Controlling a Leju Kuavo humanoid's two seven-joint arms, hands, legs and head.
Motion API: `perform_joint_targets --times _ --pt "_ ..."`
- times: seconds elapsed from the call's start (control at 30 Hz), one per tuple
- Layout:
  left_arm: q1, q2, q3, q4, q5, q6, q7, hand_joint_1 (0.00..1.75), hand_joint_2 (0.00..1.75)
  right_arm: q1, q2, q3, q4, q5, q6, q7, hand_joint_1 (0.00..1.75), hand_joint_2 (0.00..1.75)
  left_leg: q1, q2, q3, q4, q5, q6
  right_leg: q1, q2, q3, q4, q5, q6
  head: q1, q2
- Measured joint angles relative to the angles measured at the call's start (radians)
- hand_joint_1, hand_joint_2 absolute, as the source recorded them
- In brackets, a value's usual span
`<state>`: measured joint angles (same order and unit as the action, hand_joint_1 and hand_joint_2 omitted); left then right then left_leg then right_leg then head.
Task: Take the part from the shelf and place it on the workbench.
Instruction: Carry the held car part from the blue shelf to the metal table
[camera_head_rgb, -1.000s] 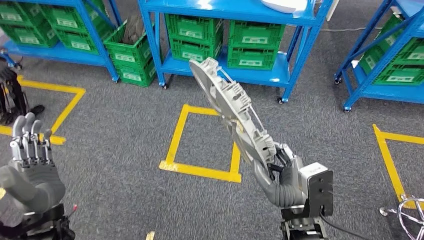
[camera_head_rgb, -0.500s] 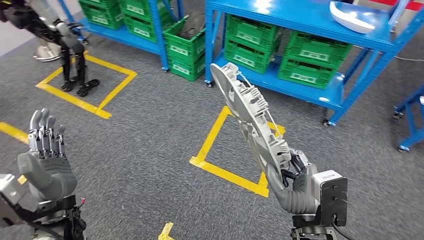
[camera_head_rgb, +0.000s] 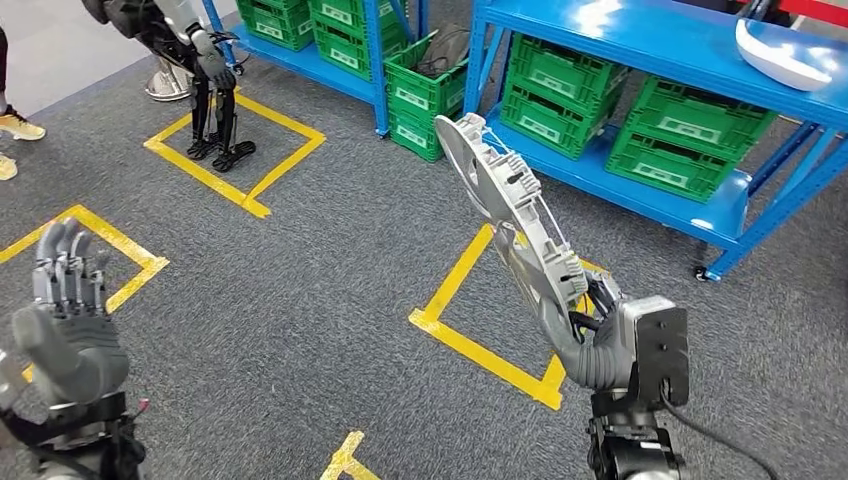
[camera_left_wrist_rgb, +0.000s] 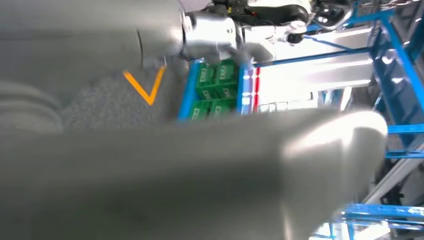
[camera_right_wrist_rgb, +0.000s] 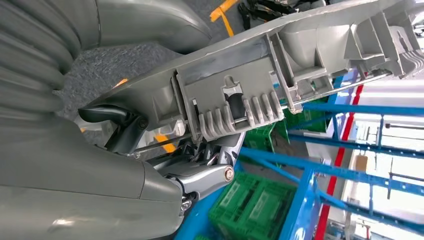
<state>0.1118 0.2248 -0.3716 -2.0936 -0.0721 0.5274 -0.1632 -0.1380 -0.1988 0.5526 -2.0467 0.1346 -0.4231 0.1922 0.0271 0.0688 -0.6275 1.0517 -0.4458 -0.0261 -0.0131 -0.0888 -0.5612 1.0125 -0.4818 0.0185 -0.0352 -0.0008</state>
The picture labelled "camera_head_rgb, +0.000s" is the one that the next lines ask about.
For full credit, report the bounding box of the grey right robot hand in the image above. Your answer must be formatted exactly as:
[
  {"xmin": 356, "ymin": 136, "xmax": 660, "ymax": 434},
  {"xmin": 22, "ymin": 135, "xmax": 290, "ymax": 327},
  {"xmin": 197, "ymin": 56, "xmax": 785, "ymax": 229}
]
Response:
[{"xmin": 537, "ymin": 271, "xmax": 637, "ymax": 362}]

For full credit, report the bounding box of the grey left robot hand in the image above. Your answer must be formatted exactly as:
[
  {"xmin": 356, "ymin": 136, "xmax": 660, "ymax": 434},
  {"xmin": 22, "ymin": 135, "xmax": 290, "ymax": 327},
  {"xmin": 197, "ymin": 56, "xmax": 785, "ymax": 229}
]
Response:
[{"xmin": 11, "ymin": 218, "xmax": 130, "ymax": 407}]

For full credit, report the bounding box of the grey plastic wheel cover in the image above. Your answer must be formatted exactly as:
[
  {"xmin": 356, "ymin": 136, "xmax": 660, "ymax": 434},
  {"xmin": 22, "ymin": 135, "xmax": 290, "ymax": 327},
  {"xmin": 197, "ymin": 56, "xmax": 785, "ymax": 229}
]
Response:
[{"xmin": 433, "ymin": 112, "xmax": 592, "ymax": 321}]

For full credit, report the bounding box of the blue metal shelf rack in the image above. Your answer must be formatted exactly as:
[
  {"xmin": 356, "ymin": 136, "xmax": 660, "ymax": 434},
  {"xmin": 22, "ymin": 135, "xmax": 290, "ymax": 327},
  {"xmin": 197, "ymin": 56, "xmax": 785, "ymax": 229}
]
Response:
[
  {"xmin": 201, "ymin": 0, "xmax": 429, "ymax": 138},
  {"xmin": 463, "ymin": 0, "xmax": 848, "ymax": 283}
]

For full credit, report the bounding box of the white plastic panel part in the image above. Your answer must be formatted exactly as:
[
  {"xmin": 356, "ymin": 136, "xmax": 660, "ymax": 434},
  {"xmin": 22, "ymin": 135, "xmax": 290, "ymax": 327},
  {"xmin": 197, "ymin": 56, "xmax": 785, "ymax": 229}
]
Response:
[{"xmin": 735, "ymin": 17, "xmax": 836, "ymax": 93}]

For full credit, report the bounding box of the yellow floor tape square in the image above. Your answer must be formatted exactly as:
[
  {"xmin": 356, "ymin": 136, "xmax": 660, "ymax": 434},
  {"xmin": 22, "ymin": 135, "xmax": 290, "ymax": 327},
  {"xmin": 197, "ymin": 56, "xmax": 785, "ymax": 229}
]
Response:
[
  {"xmin": 407, "ymin": 223, "xmax": 611, "ymax": 412},
  {"xmin": 143, "ymin": 86, "xmax": 328, "ymax": 220}
]

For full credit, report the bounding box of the person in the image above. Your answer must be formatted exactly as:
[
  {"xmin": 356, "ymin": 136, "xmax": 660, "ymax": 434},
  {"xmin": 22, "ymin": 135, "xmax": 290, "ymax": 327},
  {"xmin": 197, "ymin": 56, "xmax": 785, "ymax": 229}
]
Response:
[{"xmin": 0, "ymin": 25, "xmax": 48, "ymax": 182}]

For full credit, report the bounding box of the chrome round stand base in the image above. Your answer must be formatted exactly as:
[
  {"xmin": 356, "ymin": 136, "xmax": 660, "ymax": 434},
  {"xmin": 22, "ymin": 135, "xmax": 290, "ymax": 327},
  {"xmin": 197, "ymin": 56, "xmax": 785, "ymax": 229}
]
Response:
[{"xmin": 144, "ymin": 56, "xmax": 195, "ymax": 103}]

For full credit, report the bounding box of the black standing humanoid robot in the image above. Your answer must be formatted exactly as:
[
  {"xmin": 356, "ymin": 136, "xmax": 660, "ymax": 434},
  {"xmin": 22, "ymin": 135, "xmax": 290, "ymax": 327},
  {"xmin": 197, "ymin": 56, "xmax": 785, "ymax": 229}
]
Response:
[{"xmin": 82, "ymin": 0, "xmax": 258, "ymax": 174}]

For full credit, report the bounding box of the red barrier belt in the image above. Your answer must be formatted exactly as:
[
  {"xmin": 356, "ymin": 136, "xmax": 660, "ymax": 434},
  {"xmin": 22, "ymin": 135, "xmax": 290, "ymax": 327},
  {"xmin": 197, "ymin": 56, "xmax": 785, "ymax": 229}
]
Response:
[{"xmin": 776, "ymin": 0, "xmax": 848, "ymax": 29}]

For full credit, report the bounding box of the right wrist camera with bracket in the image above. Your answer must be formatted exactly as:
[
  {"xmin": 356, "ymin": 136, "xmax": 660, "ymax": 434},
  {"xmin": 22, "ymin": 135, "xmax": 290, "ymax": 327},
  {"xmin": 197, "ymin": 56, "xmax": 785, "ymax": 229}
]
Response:
[{"xmin": 619, "ymin": 296, "xmax": 692, "ymax": 400}]

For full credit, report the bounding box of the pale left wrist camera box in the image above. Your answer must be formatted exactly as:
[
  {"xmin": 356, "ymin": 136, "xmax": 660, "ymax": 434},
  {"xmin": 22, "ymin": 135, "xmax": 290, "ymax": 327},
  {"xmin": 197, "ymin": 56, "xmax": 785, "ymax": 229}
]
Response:
[{"xmin": 0, "ymin": 349, "xmax": 29, "ymax": 412}]

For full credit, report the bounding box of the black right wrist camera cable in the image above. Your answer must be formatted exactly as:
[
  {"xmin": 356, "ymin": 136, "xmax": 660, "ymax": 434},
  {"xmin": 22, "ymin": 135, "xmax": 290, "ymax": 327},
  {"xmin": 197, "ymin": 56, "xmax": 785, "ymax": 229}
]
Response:
[{"xmin": 662, "ymin": 390, "xmax": 780, "ymax": 480}]

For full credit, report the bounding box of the black cables bundle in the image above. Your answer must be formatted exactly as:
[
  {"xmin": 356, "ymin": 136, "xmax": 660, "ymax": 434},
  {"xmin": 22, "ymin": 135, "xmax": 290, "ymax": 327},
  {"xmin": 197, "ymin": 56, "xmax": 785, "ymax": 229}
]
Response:
[{"xmin": 415, "ymin": 23, "xmax": 472, "ymax": 77}]

